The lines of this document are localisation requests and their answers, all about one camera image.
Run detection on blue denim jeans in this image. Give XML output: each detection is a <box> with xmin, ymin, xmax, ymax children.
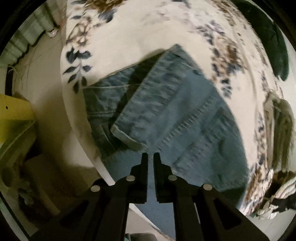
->
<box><xmin>82</xmin><ymin>44</ymin><xmax>249</xmax><ymax>240</ymax></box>

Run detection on grey green window curtain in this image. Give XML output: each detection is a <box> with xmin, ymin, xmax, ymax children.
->
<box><xmin>1</xmin><ymin>1</ymin><xmax>65</xmax><ymax>66</ymax></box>

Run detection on dark green folded duvet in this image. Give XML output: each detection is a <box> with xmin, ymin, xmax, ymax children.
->
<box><xmin>233</xmin><ymin>1</ymin><xmax>289</xmax><ymax>81</ymax></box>

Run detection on white floral bed blanket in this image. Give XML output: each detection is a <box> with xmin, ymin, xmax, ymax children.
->
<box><xmin>61</xmin><ymin>1</ymin><xmax>282</xmax><ymax>215</ymax></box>

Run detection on olive grey folded pants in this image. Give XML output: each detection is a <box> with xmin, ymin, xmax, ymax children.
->
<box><xmin>263</xmin><ymin>92</ymin><xmax>295</xmax><ymax>172</ymax></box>

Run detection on yellow wooden furniture piece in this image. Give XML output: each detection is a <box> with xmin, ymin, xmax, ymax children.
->
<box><xmin>1</xmin><ymin>94</ymin><xmax>36</xmax><ymax>159</ymax></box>

